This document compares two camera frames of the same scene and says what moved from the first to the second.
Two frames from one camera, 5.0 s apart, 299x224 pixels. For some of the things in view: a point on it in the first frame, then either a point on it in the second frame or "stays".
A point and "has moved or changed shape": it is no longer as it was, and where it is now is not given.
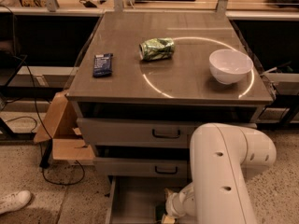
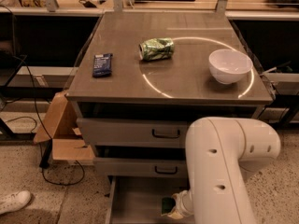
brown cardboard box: x=59 y=124 stays
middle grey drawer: x=146 y=168 stays
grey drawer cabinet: x=149 y=79 stays
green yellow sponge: x=167 y=219 has moved or changed shape
